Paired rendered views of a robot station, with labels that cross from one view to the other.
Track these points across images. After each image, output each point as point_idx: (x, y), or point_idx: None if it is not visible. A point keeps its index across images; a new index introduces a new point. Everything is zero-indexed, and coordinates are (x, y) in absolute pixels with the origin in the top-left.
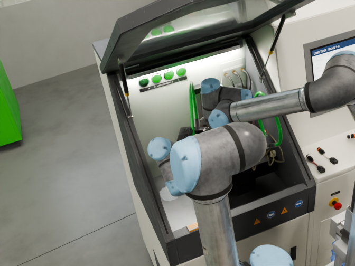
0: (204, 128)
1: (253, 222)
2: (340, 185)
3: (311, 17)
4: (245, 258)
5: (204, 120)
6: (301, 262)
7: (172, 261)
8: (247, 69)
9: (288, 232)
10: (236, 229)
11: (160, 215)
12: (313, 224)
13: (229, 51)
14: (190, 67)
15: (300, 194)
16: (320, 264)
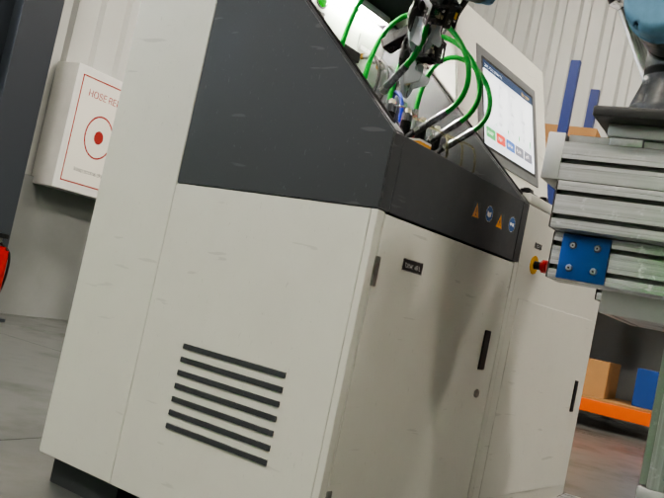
0: (406, 36)
1: (473, 210)
2: (543, 234)
3: (482, 18)
4: (446, 295)
5: (401, 29)
6: (485, 387)
7: (385, 192)
8: (384, 69)
9: (491, 284)
10: (457, 205)
11: (375, 94)
12: (511, 295)
13: (379, 17)
14: (332, 5)
15: (516, 205)
16: (498, 419)
